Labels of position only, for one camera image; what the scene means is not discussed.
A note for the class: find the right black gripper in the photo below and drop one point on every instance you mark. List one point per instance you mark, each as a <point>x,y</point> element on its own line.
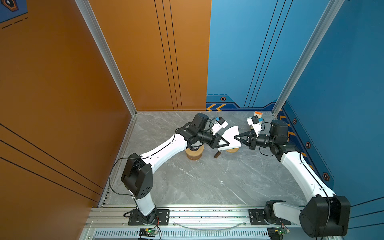
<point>252,145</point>

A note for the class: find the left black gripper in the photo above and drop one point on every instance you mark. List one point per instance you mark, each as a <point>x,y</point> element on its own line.
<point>215,142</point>

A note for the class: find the coffee filter bag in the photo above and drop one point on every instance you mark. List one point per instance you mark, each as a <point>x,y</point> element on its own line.
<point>258,114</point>

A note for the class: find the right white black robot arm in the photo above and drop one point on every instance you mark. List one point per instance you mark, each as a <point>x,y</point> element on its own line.
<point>326,214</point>

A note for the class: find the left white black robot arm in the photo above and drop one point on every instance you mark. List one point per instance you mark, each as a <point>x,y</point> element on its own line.
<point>137,175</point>

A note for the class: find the right circuit board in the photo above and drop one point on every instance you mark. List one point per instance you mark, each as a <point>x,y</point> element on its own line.
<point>278,234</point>

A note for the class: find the circuit board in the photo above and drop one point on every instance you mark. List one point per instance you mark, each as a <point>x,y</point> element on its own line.
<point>278,234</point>
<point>148,234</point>

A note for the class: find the left circuit board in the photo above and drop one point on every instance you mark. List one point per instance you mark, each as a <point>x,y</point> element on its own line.
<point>148,234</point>

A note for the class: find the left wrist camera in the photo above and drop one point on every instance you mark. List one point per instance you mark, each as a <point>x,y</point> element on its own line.
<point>220,123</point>

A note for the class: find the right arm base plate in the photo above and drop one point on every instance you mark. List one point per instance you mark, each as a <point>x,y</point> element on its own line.
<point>258,217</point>

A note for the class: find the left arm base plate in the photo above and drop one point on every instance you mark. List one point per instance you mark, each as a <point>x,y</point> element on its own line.
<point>158,217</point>

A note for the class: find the aluminium front rail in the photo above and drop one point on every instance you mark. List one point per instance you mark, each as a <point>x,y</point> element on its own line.
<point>185,223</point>

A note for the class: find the right aluminium corner post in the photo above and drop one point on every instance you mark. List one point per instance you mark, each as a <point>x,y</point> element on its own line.
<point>319,32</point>

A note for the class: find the aluminium corner post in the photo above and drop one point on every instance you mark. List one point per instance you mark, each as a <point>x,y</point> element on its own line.
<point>101,42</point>
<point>319,32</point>

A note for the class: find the left aluminium corner post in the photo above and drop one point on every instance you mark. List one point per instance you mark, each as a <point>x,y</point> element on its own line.
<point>101,42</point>

